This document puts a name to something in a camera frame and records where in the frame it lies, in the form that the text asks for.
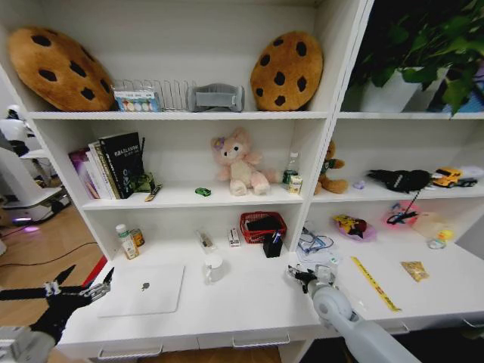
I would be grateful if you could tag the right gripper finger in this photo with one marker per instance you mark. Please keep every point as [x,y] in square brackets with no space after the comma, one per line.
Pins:
[295,278]
[294,269]

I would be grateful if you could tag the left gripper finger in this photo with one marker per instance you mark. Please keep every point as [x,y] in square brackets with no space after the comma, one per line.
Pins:
[56,283]
[99,290]

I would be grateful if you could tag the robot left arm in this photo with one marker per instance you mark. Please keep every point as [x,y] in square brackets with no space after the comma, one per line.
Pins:
[19,346]

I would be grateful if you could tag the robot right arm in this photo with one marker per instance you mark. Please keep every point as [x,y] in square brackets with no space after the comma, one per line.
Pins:
[340,310]

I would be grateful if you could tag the red floor mat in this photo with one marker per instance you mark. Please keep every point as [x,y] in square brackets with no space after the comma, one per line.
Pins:
[96,270]

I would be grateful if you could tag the crumpled clear plastic bag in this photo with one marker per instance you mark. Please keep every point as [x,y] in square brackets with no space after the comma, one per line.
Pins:
[314,258]

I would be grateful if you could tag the black pen holder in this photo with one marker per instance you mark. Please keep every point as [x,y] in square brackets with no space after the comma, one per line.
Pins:
[273,249]

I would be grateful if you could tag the blue pens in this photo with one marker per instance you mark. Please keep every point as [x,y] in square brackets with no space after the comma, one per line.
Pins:
[277,236]

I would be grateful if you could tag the silver laptop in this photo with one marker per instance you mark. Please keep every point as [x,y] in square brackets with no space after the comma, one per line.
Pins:
[143,289]

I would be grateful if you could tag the red plastic basket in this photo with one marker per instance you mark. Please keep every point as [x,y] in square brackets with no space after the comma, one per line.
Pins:
[264,234]

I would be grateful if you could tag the white bottle green cap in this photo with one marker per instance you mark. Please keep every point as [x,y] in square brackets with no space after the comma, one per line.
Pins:
[126,242]

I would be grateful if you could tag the black item in basket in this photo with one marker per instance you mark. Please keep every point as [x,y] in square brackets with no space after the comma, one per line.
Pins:
[262,224]

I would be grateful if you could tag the orange jar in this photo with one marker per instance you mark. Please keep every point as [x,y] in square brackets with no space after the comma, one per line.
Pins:
[137,237]

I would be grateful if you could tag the yellow measuring tape strip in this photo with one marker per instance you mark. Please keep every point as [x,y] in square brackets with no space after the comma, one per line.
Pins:
[372,281]

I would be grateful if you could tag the purple pouch yellow cartoon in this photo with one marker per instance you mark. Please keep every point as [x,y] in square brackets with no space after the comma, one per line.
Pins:
[353,227]

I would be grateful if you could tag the yellow drink carton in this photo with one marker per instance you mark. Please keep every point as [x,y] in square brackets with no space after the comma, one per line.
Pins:
[295,185]

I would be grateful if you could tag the clear plastic case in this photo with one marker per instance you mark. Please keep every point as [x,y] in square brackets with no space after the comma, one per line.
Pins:
[206,239]

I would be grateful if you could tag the brown teddy bear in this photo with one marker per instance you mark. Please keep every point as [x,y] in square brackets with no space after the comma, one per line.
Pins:
[331,174]

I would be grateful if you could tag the clear water bottle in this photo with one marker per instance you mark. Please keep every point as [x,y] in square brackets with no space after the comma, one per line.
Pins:
[291,166]

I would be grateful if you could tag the small purple object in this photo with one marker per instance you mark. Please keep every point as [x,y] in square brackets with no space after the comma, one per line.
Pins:
[359,184]

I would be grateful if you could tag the yellow snack packet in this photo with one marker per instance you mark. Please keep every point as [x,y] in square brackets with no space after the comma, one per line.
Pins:
[415,271]

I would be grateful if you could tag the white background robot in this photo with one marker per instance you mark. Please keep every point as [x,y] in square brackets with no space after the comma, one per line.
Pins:
[22,177]

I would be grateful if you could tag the pink round toy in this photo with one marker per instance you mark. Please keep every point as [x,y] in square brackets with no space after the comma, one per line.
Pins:
[401,216]

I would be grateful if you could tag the pink plush fox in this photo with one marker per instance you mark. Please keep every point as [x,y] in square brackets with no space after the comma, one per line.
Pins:
[240,166]

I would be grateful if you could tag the green camouflage toy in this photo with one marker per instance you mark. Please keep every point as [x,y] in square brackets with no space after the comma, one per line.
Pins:
[143,182]

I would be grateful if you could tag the white book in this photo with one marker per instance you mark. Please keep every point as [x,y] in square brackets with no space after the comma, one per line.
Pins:
[94,172]

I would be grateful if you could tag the gold spine book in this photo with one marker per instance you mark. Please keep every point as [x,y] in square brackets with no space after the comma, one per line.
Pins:
[106,172]

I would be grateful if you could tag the purple book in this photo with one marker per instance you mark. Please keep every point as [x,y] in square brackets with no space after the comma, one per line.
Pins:
[80,166]

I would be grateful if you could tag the green toy car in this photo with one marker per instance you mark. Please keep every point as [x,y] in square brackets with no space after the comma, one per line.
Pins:
[203,191]

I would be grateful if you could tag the black book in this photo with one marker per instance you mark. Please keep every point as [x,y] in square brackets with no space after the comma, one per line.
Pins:
[121,162]

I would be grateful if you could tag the small glass jar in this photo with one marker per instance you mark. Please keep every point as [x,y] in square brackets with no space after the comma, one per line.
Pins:
[436,243]

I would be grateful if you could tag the yellow rubber duck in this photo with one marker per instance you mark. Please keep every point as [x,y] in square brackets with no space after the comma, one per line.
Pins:
[445,235]

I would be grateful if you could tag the yellow toy truck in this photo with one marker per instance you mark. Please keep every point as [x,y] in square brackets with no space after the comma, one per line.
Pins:
[448,177]

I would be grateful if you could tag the pack with coloured dots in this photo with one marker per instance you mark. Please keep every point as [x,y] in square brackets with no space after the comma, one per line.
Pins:
[137,101]

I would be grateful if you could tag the white shelf desk unit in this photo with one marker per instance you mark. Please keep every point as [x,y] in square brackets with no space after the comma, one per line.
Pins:
[329,75]

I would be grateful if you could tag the small cookie plush pillow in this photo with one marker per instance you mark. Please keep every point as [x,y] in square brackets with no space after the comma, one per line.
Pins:
[287,72]

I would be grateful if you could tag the white plant pot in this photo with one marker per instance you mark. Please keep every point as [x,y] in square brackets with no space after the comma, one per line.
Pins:
[389,92]

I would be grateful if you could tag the large cookie plush pillow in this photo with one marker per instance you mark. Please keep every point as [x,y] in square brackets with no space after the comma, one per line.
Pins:
[56,68]

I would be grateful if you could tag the green leafy plant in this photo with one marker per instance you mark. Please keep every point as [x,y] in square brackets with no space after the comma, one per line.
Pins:
[427,41]

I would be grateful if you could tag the blue frame glasses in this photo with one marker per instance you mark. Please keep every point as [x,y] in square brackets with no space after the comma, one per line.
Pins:
[321,241]

